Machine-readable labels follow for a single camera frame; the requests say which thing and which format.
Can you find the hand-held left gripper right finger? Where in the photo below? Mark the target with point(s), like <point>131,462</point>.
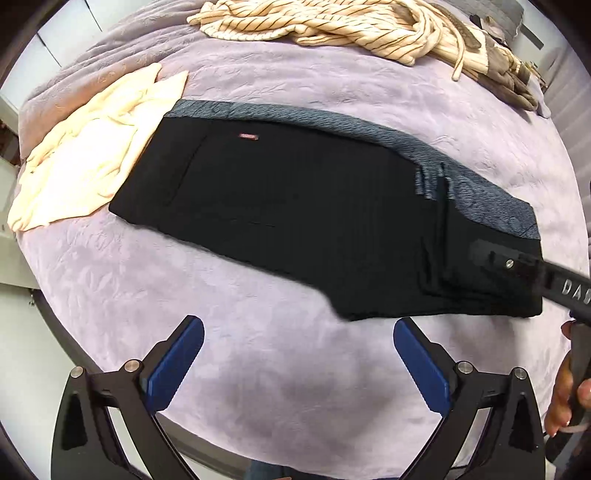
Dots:
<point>420,360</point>

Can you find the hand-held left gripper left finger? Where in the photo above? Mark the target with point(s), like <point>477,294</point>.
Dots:
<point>178,357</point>

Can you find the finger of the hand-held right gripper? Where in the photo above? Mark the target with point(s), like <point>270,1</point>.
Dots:
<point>503,263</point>

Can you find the black pants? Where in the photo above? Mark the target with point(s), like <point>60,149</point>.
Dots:
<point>300,221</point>

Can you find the person's right hand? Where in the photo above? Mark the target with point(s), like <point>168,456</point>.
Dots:
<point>559,392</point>

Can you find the blue-grey leaf patterned cloth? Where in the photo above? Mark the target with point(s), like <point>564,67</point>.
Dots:
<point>485,194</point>

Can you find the lavender embossed blanket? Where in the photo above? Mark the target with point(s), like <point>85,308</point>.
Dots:
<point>277,369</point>

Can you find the grey curtain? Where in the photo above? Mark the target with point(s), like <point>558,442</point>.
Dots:
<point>575,115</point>

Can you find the brown grey garment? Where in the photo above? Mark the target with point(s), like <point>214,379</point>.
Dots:
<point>508,69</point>

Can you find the peach garment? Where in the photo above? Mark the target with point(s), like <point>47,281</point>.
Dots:
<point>87,157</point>

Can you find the white side cabinet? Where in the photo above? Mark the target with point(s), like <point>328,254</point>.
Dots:
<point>11,207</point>

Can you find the grey pillow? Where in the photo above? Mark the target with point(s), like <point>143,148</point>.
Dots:
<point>501,14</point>

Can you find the cream striped garment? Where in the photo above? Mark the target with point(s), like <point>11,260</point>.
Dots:
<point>341,23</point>

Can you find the white wardrobe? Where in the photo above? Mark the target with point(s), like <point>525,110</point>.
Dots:
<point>69,32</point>

